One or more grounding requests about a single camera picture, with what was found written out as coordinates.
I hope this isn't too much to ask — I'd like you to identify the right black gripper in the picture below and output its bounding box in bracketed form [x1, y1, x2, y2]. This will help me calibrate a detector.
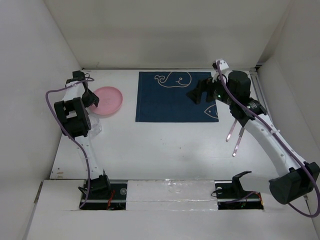
[186, 71, 237, 106]

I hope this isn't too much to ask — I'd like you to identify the dark blue cloth placemat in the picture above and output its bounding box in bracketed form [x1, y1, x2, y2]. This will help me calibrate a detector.
[135, 71, 219, 123]

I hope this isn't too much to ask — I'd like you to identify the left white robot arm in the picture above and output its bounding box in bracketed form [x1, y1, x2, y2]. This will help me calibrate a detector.
[53, 70, 112, 199]

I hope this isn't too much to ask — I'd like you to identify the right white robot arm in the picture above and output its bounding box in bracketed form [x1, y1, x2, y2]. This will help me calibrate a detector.
[186, 70, 320, 205]

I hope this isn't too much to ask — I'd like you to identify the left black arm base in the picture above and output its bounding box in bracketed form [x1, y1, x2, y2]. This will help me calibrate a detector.
[78, 180, 128, 211]

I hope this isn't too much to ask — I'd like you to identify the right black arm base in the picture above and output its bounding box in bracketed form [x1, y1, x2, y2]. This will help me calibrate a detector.
[211, 171, 264, 210]

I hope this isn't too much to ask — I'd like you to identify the pink plastic plate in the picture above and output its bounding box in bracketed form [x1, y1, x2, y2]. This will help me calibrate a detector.
[89, 86, 123, 116]

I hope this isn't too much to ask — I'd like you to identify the clear plastic cup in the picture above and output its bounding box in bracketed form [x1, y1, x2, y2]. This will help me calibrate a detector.
[89, 114, 102, 138]

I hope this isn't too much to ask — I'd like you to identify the silver fork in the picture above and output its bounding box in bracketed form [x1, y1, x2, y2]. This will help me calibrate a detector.
[225, 119, 238, 142]

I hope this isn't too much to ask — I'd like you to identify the silver knife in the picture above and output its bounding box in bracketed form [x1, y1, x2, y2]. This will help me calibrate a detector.
[232, 127, 245, 157]

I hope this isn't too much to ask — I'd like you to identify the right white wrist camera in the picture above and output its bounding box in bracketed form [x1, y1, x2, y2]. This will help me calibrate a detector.
[212, 58, 230, 72]

